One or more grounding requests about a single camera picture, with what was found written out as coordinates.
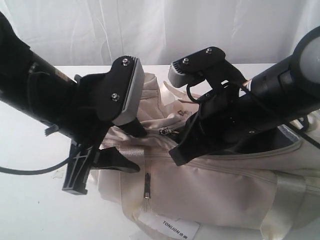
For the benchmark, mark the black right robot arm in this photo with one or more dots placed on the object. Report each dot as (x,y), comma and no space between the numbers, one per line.
(288,90)

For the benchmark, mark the cream fabric duffel bag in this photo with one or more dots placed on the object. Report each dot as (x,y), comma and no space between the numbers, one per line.
(273,192)

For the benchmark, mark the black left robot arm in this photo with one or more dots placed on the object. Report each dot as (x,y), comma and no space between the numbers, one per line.
(23,81)

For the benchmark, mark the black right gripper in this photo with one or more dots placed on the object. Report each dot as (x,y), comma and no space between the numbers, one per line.
(228,124)

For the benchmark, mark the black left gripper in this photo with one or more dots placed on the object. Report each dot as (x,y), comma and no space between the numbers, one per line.
(65,111)

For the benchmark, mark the white backdrop curtain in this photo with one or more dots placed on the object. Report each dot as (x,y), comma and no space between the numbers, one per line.
(96,32)

